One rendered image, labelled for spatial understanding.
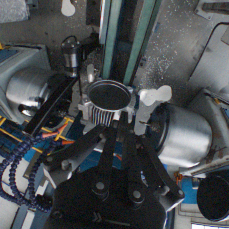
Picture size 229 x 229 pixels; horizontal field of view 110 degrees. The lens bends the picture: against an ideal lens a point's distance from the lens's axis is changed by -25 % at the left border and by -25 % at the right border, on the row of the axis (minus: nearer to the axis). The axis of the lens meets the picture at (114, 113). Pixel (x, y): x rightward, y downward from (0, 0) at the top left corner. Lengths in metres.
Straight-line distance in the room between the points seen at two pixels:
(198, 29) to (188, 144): 0.43
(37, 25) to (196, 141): 0.86
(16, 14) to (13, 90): 0.32
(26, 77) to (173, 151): 0.58
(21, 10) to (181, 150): 0.78
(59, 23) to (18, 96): 0.37
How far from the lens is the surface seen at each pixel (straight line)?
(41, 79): 0.43
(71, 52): 0.33
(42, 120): 0.28
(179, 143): 0.38
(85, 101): 0.34
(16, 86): 0.49
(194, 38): 0.54
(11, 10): 0.65
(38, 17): 0.70
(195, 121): 0.43
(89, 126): 0.38
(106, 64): 0.44
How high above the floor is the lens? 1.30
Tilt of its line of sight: 39 degrees down
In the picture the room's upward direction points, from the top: 163 degrees counter-clockwise
